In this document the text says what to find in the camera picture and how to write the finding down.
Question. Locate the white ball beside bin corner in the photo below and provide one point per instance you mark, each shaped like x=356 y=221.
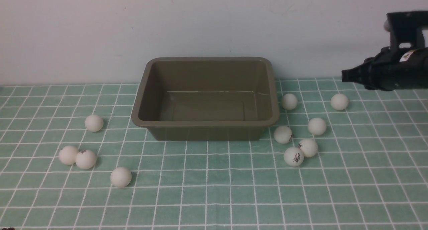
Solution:
x=282 y=134

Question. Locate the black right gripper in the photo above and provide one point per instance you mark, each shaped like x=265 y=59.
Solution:
x=388 y=71

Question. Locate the white ball left pair marked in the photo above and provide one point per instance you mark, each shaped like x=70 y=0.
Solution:
x=86 y=159

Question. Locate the white ball printed logo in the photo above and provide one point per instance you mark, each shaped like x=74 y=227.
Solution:
x=293 y=156

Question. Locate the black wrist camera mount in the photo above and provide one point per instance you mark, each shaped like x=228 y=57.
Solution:
x=406 y=27

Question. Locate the green checkered tablecloth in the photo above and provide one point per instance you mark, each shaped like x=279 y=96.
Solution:
x=370 y=172

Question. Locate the white ball left pair outer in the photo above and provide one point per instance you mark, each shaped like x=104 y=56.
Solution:
x=68 y=154

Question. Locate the olive green plastic bin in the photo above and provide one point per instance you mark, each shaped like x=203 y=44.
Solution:
x=206 y=98

